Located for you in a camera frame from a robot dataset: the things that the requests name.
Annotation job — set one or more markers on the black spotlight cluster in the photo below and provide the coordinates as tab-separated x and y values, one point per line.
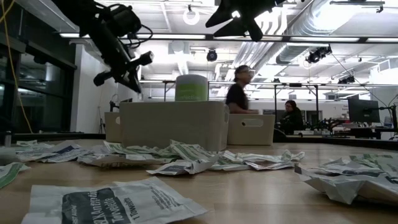
317	55

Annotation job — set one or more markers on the small grey cylinder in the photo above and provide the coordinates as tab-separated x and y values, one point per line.
8	139

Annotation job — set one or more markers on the seated person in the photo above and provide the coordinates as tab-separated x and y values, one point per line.
292	119

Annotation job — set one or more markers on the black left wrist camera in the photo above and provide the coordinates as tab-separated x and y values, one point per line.
146	58

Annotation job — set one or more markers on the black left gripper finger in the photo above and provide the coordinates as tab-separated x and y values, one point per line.
100	79
130	79

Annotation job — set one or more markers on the black dome camera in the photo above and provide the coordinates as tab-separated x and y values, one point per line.
212	55

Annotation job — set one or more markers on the silver ventilation duct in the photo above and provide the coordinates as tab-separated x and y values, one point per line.
295	51

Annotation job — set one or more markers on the overhead LED light bar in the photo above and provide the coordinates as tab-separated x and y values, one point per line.
174	36

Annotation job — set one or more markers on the grey plastic bin with slots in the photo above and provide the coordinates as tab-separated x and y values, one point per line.
252	133
112	130

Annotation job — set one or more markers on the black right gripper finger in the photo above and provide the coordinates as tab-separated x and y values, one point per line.
236	27
228	12

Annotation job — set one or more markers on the wide grey plastic bin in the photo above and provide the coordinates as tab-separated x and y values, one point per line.
171	124

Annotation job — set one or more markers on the green wipes canister white lid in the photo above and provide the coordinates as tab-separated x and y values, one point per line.
191	87

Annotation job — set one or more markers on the black metal table frame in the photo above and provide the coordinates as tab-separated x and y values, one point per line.
275	102

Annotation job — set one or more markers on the standing person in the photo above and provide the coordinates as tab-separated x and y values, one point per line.
237	96

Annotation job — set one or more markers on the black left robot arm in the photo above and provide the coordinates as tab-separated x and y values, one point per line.
74	9

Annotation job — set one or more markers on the black computer monitor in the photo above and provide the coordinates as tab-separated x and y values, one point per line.
363	110

